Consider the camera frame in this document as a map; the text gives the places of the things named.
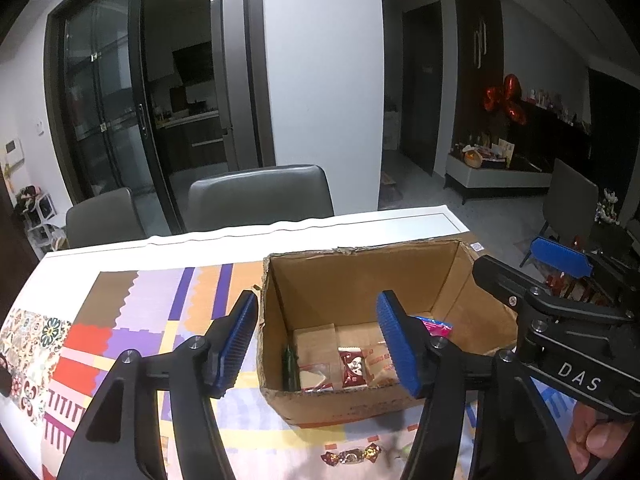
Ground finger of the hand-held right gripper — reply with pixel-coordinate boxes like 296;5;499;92
472;256;628;331
530;236;640;321

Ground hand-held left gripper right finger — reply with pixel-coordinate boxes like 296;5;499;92
376;290;576;480

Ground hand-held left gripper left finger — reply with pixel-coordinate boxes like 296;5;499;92
55;288;259;480

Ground tan snack packet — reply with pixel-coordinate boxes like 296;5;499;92
364;344;402;388

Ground pink snack packet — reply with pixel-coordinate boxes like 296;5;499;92
414;316;454;338

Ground dark red snack packet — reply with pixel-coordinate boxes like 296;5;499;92
337;347;369;389

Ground dark green snack packet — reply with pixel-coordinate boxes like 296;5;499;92
281;346;301;392

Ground cardboard box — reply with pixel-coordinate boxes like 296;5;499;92
256;239;519;430

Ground clear pastry packet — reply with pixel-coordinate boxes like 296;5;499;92
299;364;337;392

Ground person's right hand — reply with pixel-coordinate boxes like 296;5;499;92
570;402;636;473

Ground grey dining chair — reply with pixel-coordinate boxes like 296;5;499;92
520;158;599;268
187;165;335;233
65;187;147;250

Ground flower ornaments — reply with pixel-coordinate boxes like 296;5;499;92
595;188;621;223

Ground white low cabinet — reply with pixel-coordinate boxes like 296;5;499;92
444;152;553;206

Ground colourful striped table mat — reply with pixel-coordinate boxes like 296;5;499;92
40;232;576;480

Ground black sideboard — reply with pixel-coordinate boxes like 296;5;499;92
517;100;640;241

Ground gold brown wrapped candy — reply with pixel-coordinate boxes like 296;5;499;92
320;442;383;467

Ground red foil balloons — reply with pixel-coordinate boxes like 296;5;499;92
482;74;528;128

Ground floral patterned table mat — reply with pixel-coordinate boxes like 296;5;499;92
0;308;72;426

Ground kitchen base cabinet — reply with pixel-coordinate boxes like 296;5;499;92
157;110;228;173

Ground dark interior door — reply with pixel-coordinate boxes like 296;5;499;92
400;1;445;176

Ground white cube shelf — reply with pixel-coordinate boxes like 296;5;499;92
15;185;68;253

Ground dark brown door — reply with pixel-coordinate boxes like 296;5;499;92
0;170;41;311

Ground black glass sliding door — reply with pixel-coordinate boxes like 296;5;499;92
45;0;183;236

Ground black range hood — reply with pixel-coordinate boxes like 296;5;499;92
172;42;216;86

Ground white wall intercom panel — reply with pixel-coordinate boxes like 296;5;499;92
0;137;25;163

